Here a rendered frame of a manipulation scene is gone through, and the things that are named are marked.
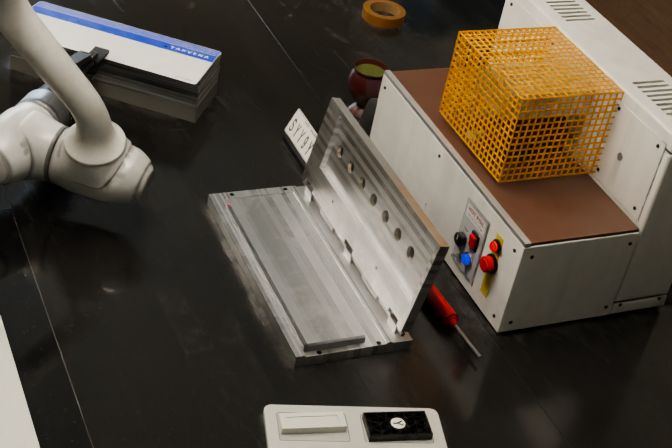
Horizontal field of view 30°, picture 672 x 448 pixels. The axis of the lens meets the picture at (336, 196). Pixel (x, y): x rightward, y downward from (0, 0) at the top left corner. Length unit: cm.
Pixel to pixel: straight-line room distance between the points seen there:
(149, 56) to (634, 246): 101
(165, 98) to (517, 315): 85
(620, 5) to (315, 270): 156
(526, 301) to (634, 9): 148
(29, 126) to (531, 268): 87
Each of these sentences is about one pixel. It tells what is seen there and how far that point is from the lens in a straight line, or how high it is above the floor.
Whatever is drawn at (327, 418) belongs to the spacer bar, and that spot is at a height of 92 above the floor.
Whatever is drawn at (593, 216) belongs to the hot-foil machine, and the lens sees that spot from 215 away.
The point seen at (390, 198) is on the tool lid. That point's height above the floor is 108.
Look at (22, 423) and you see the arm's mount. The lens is 184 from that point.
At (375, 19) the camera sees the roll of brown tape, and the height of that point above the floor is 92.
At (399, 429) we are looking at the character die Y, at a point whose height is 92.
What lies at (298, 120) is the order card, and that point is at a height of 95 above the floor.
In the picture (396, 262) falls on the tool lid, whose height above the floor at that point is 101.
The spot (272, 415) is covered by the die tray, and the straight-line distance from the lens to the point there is 189.
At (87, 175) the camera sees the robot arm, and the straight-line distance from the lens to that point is 212.
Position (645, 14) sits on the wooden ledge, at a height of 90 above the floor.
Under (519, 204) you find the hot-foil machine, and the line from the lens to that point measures 212.
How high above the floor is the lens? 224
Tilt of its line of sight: 34 degrees down
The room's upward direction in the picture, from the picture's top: 12 degrees clockwise
